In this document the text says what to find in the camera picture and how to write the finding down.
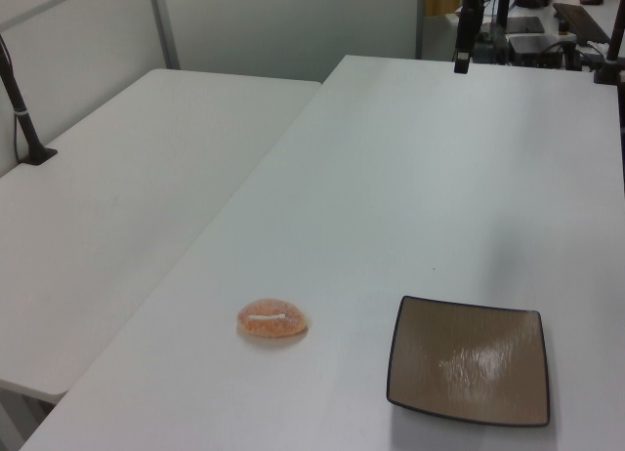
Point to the square brown ceramic plate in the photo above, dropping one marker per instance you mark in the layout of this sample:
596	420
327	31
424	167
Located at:
469	360

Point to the white side table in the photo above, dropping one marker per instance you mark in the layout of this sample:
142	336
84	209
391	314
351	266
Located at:
117	202

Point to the black electronics box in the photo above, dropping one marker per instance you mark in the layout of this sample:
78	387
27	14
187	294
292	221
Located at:
534	50

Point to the black keyboard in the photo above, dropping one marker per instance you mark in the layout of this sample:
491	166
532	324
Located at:
581	20

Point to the black camera stand pole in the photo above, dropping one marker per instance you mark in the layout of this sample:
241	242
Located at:
612	51
22	114

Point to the orange sugared bread bun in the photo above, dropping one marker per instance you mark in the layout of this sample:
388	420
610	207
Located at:
271	319

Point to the black flat box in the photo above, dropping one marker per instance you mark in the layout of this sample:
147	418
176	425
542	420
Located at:
525	24

